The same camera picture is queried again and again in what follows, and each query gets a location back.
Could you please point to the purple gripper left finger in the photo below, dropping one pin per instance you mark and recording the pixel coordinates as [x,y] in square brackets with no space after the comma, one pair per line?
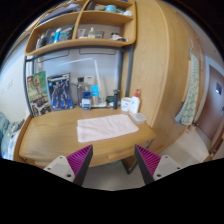
[73,167]

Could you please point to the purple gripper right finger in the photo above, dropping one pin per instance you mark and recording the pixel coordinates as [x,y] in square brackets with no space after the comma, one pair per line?
[153,166]

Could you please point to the light pink towel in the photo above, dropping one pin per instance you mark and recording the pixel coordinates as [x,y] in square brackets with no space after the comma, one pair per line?
[106,127]

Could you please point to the green patterned hanging towel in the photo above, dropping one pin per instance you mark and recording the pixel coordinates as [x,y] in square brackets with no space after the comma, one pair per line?
[187,112]

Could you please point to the wooden desk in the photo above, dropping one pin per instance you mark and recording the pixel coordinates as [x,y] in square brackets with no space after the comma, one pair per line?
[45,137]

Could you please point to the clear plastic container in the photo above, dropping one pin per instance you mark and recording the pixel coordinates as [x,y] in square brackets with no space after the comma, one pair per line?
[139,118]

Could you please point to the white lotion pump bottle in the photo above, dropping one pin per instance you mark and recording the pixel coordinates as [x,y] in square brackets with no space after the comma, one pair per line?
[135,102]

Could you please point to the white mug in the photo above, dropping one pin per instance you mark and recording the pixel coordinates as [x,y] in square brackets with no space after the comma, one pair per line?
[125,104]

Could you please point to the blue white ink bottle box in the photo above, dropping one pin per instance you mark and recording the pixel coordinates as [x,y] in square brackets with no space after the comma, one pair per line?
[86,100]

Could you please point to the bed with patterned bedding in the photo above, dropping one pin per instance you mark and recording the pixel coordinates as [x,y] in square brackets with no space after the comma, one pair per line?
[9,132]

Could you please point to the brown door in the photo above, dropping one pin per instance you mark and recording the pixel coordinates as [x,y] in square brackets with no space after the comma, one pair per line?
[211,114]

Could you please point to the black electric shaver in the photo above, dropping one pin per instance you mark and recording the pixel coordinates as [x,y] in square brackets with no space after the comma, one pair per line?
[115,98]

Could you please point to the small blue box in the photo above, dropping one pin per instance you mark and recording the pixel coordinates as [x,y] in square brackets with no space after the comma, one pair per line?
[95,95]

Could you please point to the blue robot model box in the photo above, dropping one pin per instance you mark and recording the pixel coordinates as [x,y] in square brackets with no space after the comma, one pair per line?
[59,91]

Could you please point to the Groot Lego box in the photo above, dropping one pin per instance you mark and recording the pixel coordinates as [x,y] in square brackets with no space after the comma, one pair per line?
[37,94]

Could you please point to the wooden wardrobe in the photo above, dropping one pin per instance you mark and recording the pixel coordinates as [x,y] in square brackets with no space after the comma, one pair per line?
[163,50]

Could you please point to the blue bottle on shelf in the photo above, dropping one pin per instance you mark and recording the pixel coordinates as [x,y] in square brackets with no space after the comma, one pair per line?
[57,35]

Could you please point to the teal tape roll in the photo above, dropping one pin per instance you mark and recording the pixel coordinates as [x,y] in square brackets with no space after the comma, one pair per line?
[110,8]

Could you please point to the wooden wall shelf unit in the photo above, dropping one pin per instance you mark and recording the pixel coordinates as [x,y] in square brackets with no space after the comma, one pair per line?
[84,23]

